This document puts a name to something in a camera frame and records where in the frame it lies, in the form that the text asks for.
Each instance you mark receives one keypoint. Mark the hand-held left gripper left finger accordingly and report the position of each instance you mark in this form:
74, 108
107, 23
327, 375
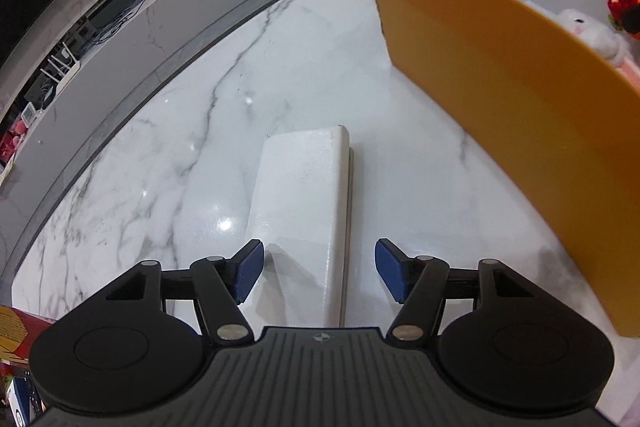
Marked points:
247, 269

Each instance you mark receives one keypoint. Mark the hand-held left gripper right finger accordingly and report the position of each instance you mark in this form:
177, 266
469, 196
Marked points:
395, 269

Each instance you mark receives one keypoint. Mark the white rectangular box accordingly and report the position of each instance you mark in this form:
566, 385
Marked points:
300, 207

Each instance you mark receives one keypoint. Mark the orange cardboard box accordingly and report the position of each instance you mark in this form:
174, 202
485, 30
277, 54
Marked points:
500, 72

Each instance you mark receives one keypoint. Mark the white pig plush toy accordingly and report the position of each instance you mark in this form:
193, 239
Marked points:
590, 32

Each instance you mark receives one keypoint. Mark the tea bottle red label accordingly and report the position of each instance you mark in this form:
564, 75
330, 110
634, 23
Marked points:
20, 327

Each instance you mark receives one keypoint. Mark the small white clock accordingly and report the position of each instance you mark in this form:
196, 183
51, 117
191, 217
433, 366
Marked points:
30, 116

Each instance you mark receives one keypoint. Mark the white and blue box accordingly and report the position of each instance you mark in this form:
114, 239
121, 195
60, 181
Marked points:
15, 399

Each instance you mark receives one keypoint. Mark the white router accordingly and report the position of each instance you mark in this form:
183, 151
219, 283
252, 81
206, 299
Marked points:
65, 74

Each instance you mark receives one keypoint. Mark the pink red gift items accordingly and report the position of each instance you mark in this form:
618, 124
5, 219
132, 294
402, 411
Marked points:
12, 139

